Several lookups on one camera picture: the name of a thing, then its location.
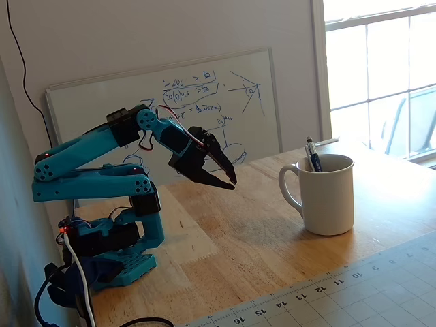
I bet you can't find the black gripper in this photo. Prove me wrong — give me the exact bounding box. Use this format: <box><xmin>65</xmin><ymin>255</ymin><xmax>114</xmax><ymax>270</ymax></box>
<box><xmin>168</xmin><ymin>125</ymin><xmax>238</xmax><ymax>191</ymax></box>

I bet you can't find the dark blue pen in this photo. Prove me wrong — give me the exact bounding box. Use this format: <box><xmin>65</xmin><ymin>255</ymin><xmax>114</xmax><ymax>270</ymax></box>
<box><xmin>305</xmin><ymin>136</ymin><xmax>324</xmax><ymax>173</ymax></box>

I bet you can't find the white ceramic mug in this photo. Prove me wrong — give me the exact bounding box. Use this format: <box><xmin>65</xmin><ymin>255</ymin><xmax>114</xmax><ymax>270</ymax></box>
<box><xmin>277</xmin><ymin>153</ymin><xmax>356</xmax><ymax>237</ymax></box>

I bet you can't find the whiteboard with blue writing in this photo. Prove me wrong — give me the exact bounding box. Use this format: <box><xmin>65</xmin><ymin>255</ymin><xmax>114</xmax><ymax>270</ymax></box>
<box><xmin>44</xmin><ymin>46</ymin><xmax>283</xmax><ymax>209</ymax></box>

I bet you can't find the dark blue table clamp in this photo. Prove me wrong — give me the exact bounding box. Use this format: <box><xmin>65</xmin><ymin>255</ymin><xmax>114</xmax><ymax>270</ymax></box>
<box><xmin>44</xmin><ymin>256</ymin><xmax>126</xmax><ymax>308</ymax></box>

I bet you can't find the grey gridded cutting mat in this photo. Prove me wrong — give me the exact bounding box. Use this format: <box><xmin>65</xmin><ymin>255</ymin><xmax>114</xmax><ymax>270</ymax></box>
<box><xmin>183</xmin><ymin>230</ymin><xmax>436</xmax><ymax>327</ymax></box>

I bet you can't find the outdoor chair behind window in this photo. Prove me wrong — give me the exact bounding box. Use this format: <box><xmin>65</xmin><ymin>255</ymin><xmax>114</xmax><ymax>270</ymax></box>
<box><xmin>380</xmin><ymin>84</ymin><xmax>436</xmax><ymax>159</ymax></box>

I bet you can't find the white window frame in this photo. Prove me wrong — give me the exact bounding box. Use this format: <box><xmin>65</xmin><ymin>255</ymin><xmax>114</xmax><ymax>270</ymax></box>
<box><xmin>310</xmin><ymin>0</ymin><xmax>436</xmax><ymax>170</ymax></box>

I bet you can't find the thin black cable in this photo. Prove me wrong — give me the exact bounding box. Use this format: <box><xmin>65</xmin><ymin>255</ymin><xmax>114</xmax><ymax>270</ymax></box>
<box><xmin>116</xmin><ymin>316</ymin><xmax>176</xmax><ymax>327</ymax></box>

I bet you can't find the white usb cable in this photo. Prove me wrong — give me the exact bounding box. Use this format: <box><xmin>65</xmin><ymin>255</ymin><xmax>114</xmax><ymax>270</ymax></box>
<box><xmin>63</xmin><ymin>234</ymin><xmax>99</xmax><ymax>327</ymax></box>

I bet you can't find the black wall cable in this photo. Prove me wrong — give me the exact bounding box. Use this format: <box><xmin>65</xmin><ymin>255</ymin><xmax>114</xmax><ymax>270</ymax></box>
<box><xmin>5</xmin><ymin>0</ymin><xmax>55</xmax><ymax>149</ymax></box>

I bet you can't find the dark blue power cable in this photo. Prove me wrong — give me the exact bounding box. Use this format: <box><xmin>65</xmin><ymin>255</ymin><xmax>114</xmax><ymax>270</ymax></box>
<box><xmin>33</xmin><ymin>264</ymin><xmax>69</xmax><ymax>327</ymax></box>

